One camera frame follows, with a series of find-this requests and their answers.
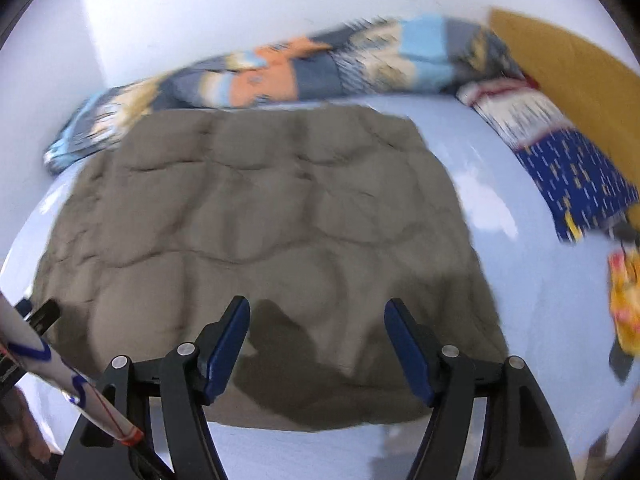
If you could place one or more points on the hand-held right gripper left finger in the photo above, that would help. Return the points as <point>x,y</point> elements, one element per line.
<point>227,350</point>

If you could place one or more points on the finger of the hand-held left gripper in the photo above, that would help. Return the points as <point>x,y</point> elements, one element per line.
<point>42,316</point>

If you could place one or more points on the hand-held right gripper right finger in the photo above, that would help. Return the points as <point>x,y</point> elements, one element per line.
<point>407,355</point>

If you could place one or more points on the olive quilted jacket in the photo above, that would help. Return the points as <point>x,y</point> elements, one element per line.
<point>250,210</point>

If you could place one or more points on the person's left hand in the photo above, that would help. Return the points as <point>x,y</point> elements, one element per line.
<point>30,430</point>

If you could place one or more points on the yellow pink floral cloth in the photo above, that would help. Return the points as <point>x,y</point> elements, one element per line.
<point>627,305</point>

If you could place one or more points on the navy star print pillow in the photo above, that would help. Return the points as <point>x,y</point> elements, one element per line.
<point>585,180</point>

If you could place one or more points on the white building print pillow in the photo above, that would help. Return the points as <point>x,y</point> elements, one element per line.
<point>520,110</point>

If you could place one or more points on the patchwork fleece blanket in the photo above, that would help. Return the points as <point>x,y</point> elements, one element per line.
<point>300,70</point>

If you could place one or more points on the wooden headboard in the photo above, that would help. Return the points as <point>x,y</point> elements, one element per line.
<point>575,60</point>

